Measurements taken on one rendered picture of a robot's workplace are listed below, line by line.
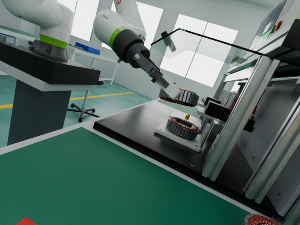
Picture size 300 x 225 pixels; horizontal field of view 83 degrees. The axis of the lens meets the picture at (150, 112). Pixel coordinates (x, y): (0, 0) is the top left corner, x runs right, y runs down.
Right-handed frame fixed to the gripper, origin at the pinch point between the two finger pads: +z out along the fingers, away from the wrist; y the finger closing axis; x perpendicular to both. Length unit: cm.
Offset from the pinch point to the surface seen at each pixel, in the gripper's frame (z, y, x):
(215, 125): 13.5, -33.2, 0.8
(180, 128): 7.0, -5.9, -7.3
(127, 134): -0.3, 7.4, -16.6
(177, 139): 8.9, -4.6, -10.0
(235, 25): -141, -443, 221
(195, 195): 20.7, 11.5, -11.6
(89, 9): -536, -383, -17
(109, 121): -7.6, 6.1, -19.1
